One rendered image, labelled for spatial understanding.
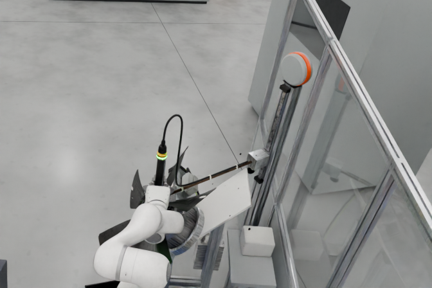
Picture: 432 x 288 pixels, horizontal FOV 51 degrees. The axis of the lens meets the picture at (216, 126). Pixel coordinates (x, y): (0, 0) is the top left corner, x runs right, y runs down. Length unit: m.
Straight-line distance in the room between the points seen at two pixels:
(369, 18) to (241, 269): 2.03
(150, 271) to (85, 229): 2.41
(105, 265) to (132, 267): 0.08
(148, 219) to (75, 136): 3.24
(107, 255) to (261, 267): 1.33
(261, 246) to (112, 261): 1.30
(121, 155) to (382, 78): 2.41
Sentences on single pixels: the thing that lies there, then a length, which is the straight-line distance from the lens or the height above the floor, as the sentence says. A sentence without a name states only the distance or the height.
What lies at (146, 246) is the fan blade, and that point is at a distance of 2.14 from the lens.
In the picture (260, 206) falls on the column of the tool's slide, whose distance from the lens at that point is 2.71.
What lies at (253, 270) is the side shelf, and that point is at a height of 0.86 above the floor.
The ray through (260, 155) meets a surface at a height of 1.39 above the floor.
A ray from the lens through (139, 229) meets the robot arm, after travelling 1.43.
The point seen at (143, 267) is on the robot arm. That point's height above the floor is 1.74.
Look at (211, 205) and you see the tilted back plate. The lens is 2.36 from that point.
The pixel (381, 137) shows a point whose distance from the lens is 1.59.
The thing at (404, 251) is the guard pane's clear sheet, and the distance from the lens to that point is 1.47.
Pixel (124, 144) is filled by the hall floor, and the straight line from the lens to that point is 4.53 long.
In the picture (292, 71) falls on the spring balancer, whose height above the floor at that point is 1.88.
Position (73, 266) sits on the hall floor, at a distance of 3.56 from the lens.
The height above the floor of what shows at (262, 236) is 0.97.
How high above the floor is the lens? 2.85
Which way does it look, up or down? 35 degrees down
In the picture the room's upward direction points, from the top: 11 degrees clockwise
